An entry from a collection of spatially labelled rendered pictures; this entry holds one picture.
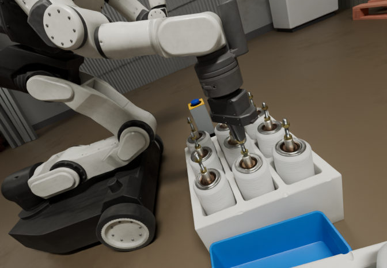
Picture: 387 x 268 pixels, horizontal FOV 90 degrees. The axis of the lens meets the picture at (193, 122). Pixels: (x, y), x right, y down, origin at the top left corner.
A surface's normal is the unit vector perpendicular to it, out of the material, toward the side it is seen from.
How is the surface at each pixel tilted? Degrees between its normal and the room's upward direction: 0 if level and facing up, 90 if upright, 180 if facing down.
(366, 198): 0
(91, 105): 114
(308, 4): 90
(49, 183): 90
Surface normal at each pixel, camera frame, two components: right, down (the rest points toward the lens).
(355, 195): -0.36, -0.83
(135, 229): 0.08, 0.43
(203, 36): -0.15, 0.51
